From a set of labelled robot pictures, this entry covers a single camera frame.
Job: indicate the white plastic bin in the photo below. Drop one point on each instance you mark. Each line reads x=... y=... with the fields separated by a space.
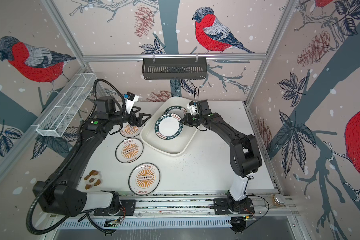
x=176 y=146

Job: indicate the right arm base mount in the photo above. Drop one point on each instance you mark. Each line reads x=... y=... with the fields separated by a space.
x=230 y=206

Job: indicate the white mesh wall shelf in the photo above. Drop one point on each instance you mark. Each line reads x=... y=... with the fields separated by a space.
x=69 y=102

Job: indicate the aluminium frame crossbar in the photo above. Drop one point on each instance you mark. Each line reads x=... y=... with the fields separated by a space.
x=137 y=58

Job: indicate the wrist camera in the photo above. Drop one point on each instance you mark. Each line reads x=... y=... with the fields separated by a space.
x=130 y=100
x=192 y=108

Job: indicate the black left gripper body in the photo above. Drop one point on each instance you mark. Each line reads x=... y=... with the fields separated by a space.
x=131 y=119

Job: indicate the green rim plate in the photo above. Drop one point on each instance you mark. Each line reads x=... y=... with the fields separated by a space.
x=178 y=110
x=168 y=126

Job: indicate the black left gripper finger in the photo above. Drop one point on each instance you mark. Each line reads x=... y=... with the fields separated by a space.
x=141 y=123
x=143 y=116

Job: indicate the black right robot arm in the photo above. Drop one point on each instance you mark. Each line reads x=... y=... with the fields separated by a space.
x=245 y=157

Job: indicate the brown toy figure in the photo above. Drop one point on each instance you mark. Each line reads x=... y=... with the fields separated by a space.
x=92 y=179

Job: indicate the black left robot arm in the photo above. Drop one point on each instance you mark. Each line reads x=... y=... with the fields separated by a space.
x=59 y=194

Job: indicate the black hanging wire basket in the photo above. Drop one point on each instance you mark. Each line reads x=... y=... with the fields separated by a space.
x=174 y=69

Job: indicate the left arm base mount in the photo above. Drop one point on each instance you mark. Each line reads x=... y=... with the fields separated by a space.
x=120 y=209

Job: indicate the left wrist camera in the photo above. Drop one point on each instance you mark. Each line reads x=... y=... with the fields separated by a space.
x=130 y=100

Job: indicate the orange sunburst plate back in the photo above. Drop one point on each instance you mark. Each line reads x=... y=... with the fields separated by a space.
x=129 y=131

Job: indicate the small glass jar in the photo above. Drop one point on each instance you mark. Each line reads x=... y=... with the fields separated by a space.
x=276 y=200

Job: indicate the orange sunburst plate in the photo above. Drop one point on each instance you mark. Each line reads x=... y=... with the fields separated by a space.
x=129 y=150
x=144 y=179
x=129 y=131

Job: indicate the orange sunburst plate front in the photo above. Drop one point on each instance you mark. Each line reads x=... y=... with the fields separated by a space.
x=144 y=179

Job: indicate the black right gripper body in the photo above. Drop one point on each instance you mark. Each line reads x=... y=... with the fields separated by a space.
x=195 y=120

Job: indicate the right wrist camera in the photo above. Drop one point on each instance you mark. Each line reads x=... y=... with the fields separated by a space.
x=192 y=108

